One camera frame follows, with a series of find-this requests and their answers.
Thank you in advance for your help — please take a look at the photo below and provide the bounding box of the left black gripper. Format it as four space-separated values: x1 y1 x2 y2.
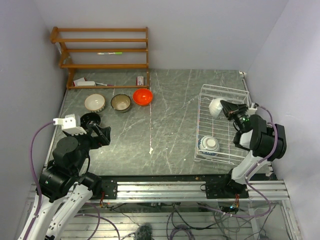
64 122 111 172

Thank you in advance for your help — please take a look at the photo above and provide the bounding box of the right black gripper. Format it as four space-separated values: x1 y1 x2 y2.
220 100 249 132

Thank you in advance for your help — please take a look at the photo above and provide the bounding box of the plain white bowl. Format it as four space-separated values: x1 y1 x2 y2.
208 97 225 119

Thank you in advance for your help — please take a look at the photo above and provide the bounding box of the white wire dish rack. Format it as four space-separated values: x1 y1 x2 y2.
194 84 250 167

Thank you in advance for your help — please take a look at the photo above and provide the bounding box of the brown ceramic bowl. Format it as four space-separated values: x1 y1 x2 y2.
110 94 132 113

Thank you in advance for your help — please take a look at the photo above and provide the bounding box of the blue white porcelain bowl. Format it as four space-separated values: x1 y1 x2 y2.
197 135 220 157

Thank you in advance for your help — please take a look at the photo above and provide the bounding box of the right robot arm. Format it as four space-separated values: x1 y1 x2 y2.
218 100 287 198

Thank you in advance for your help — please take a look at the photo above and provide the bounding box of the wooden shelf rack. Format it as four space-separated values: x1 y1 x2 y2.
49 26 151 90

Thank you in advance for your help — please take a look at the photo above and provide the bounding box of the cream patterned bowl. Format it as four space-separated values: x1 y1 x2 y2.
84 93 106 113

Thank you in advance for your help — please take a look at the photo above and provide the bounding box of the pink pen on shelf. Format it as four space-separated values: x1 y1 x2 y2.
95 82 114 87

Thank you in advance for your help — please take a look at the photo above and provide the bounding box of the white box on shelf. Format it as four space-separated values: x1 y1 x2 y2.
73 77 96 87

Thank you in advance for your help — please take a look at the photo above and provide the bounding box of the orange plastic bowl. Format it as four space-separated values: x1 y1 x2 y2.
132 88 153 107

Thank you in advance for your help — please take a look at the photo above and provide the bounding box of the red white small card box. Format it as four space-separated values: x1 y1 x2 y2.
136 76 145 86

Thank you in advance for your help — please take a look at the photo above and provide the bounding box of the green white marker pen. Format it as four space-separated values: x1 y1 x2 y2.
97 51 123 56

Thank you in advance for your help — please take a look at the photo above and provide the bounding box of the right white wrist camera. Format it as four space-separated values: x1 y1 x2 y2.
248 102 259 112

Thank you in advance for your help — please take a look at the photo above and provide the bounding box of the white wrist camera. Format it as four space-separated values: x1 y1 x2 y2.
53 114 87 136
248 102 259 112

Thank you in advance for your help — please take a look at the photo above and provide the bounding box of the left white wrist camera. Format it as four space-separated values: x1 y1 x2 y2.
53 114 87 136

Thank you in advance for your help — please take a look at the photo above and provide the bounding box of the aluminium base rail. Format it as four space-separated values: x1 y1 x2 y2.
90 173 290 203

